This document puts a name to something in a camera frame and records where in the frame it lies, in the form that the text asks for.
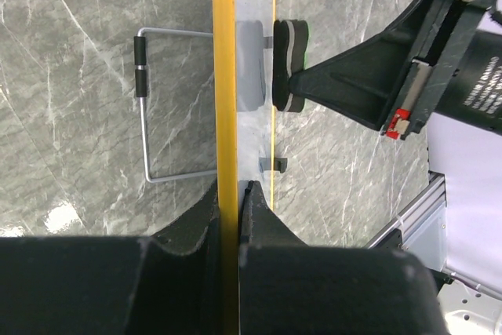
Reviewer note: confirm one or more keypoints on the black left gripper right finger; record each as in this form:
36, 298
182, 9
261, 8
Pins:
289, 287

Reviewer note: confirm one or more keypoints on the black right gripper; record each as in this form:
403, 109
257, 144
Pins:
454, 70

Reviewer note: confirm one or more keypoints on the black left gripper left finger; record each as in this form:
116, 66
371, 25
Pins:
166, 283

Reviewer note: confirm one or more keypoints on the green whiteboard eraser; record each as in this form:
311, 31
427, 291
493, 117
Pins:
290, 41

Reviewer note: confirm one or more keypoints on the yellow framed whiteboard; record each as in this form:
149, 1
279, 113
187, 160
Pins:
245, 120

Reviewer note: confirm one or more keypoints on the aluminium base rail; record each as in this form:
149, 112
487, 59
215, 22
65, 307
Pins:
420, 228

